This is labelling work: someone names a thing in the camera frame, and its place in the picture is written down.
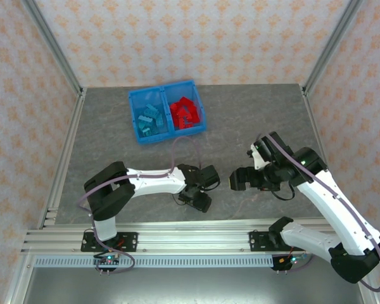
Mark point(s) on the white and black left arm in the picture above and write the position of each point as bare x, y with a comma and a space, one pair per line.
155, 182

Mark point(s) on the wide aluminium extrusion rail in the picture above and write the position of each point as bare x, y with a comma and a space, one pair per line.
193, 240

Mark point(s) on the blue long lego brick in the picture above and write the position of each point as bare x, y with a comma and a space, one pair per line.
145, 119
151, 109

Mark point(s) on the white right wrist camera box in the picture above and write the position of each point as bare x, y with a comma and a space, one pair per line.
259, 160

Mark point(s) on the aluminium frame post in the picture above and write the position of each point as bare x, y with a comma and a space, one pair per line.
334, 41
52, 41

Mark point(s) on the aluminium side rail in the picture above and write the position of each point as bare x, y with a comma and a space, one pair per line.
316, 126
64, 158

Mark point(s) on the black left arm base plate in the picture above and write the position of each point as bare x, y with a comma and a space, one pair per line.
130, 240

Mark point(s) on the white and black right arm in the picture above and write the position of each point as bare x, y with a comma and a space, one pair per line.
335, 212

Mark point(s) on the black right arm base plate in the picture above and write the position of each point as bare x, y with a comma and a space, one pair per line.
256, 240

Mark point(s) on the blue two-compartment plastic bin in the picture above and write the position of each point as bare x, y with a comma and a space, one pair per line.
152, 139

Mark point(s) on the blue square lego brick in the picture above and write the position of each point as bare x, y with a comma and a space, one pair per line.
142, 128

